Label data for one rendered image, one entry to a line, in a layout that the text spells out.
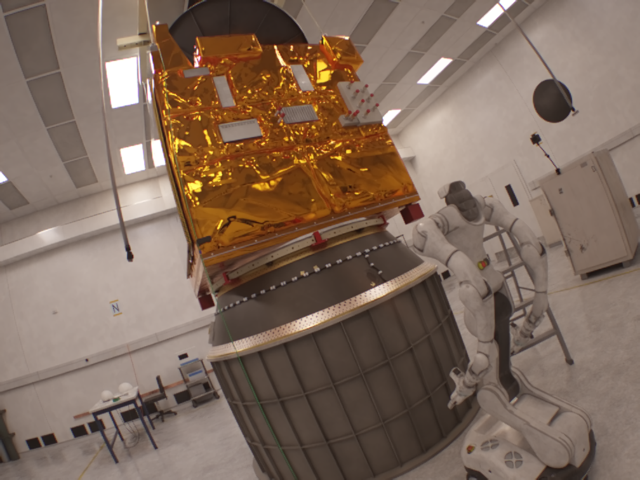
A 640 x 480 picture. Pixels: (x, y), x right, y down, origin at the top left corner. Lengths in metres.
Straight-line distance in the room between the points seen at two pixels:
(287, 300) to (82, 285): 6.31
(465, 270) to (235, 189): 1.63
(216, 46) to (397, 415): 3.16
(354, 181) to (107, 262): 6.30
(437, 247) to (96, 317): 7.26
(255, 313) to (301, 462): 1.12
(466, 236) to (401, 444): 1.50
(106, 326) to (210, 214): 5.82
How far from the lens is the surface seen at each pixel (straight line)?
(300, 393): 2.19
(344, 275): 2.21
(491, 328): 1.24
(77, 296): 7.98
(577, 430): 1.64
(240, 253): 2.21
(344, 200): 2.56
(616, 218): 4.70
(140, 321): 7.62
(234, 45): 3.14
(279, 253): 2.30
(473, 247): 1.42
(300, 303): 2.15
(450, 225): 1.38
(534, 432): 1.60
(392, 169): 2.95
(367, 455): 2.36
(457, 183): 1.47
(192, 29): 3.94
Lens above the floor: 1.36
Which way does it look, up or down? 8 degrees up
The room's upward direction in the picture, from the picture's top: 22 degrees counter-clockwise
